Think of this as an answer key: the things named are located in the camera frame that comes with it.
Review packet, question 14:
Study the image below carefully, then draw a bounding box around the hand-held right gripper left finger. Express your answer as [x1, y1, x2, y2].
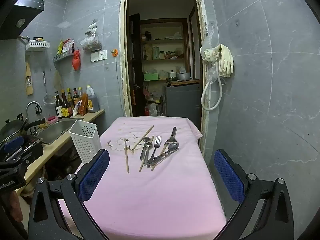
[27, 149, 110, 240]

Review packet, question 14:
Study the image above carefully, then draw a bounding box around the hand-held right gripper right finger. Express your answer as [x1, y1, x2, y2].
[214, 149, 294, 240]

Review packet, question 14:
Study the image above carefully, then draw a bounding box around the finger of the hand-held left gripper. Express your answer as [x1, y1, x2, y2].
[22, 137, 43, 153]
[2, 135, 25, 154]

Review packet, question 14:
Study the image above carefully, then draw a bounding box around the white perforated utensil holder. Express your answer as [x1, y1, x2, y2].
[69, 119, 102, 164]

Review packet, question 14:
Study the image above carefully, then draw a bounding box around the steel spoon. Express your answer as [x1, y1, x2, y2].
[147, 141, 179, 167]
[140, 137, 150, 160]
[143, 142, 153, 162]

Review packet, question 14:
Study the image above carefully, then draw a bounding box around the steel table knife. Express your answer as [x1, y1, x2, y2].
[150, 147, 179, 168]

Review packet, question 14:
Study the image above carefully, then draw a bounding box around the steel fork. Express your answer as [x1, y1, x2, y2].
[147, 135, 162, 163]

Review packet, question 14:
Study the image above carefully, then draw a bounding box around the person's left hand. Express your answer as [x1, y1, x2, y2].
[4, 191, 24, 223]

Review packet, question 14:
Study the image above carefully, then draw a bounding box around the black wok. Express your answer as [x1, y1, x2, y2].
[0, 117, 47, 143]

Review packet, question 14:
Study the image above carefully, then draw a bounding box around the stainless steel sink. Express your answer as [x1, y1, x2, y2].
[35, 117, 84, 145]

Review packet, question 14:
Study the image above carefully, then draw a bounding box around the chrome faucet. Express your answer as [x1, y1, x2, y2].
[25, 101, 43, 135]

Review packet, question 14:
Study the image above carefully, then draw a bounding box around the dark pump bottle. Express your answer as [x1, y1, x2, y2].
[55, 91, 64, 118]

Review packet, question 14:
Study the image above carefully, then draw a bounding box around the metal mesh strainer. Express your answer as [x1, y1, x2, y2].
[43, 71, 57, 105]

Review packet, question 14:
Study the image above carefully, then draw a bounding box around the large soy sauce bottle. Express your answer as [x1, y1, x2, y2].
[61, 90, 70, 118]

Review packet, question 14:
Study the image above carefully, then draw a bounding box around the white and blue packet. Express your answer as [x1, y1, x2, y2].
[72, 100, 82, 117]

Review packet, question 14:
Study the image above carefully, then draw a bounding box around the dark bottle yellow cap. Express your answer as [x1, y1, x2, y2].
[67, 88, 75, 110]

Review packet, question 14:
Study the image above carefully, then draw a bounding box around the beige kitchen counter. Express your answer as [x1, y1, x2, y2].
[15, 109, 105, 195]

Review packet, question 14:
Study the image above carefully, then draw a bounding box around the wooden grater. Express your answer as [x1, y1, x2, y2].
[24, 62, 34, 96]

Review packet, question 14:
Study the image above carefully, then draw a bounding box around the pink tablecloth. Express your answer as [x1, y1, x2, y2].
[59, 116, 227, 240]

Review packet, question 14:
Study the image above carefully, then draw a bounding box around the orange spice packet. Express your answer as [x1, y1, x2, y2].
[78, 93, 88, 115]

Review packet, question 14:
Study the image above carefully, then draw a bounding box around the large dark liquid jug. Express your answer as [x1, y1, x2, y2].
[86, 85, 100, 113]

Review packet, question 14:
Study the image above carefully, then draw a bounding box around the grey metal cabinet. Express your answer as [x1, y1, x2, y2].
[165, 82, 202, 130]

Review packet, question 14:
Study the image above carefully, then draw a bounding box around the pile of bags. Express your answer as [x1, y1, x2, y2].
[144, 82, 167, 117]

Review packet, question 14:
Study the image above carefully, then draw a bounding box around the red plastic bag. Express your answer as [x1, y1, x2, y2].
[72, 50, 82, 71]

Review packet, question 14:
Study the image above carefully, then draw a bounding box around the wooden board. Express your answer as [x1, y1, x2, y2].
[170, 79, 200, 85]

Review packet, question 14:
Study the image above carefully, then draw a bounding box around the clear hanging plastic bag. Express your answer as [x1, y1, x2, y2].
[204, 24, 219, 84]

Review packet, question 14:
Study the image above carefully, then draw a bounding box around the red snack packet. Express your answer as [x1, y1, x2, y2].
[62, 38, 75, 54]

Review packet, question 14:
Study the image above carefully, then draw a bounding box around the clear bag of dried goods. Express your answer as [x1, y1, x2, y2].
[79, 34, 102, 52]

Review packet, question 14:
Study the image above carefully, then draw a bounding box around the dark wooden door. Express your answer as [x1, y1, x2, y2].
[129, 14, 142, 117]

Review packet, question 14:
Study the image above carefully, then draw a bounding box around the crumpled cream rubber glove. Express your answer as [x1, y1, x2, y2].
[200, 45, 222, 62]

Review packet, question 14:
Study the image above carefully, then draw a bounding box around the black range hood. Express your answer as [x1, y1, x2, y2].
[0, 0, 46, 41]

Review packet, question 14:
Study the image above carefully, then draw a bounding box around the white knotted plastic bag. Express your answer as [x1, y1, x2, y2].
[86, 19, 98, 36]

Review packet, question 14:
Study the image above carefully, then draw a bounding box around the wooden shelf unit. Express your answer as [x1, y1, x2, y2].
[139, 19, 190, 83]

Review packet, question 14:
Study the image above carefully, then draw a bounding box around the white hose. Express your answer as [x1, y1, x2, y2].
[201, 51, 223, 111]

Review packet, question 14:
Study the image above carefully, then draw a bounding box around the grey wall rack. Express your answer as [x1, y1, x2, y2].
[52, 49, 75, 63]

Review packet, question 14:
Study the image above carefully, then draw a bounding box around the white wall basket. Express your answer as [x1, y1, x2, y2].
[25, 40, 50, 52]

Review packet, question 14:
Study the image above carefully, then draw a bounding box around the thin power cable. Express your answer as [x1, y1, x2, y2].
[115, 56, 124, 110]

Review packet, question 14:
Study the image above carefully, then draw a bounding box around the white wall switch socket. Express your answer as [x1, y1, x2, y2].
[90, 50, 108, 62]

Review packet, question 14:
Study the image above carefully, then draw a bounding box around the worn cream door frame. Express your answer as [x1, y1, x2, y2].
[119, 0, 209, 155]

